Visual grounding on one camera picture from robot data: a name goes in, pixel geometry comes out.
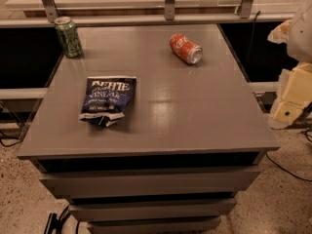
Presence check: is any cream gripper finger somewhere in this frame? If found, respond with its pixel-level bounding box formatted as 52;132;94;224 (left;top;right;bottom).
267;19;292;44
268;62;312;129

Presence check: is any red coke can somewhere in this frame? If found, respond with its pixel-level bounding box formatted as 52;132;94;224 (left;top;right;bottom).
170;33;203;64

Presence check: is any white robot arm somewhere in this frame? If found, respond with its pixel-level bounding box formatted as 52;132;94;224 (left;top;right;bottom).
267;0;312;129

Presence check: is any green soda can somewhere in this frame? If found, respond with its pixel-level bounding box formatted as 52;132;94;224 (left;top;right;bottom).
54;17;82;58

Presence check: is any grey drawer cabinet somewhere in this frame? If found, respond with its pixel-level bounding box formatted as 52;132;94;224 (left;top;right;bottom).
18;24;279;234

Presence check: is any blue kettle chips bag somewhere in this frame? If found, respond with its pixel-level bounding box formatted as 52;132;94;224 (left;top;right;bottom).
79;76;137;127

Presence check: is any black plug bottom floor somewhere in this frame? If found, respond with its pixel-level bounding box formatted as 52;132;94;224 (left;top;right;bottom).
43;206;71;234

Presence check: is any metal railing frame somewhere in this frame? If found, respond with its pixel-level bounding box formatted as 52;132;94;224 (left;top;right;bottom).
1;0;295;27

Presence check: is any black floor cable right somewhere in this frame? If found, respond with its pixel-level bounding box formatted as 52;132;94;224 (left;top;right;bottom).
265;152;312;183

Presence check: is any black cable left floor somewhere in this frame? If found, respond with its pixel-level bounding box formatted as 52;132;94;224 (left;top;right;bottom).
0;129;23;148

